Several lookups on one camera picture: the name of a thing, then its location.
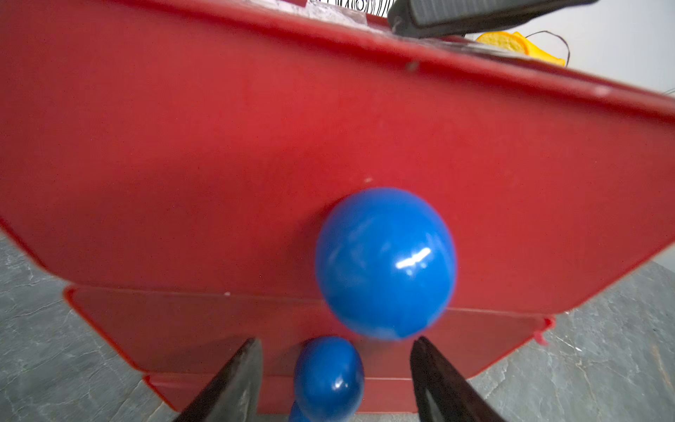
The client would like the right yellow toast slice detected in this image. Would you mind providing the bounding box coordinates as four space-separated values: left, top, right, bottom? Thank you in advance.
513 32 567 67

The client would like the left yellow toast slice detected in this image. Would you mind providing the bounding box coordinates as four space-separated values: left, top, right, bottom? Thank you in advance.
476 32 529 56

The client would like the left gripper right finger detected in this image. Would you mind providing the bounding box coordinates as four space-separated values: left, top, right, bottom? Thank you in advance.
410 337 504 422

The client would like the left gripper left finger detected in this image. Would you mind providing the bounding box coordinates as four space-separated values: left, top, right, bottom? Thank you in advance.
174 338 263 422

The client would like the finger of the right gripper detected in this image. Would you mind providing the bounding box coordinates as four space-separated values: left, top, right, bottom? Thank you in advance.
387 0 596 39

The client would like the yellow toast slice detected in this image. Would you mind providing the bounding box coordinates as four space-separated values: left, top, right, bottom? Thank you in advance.
476 32 529 56
513 32 567 67

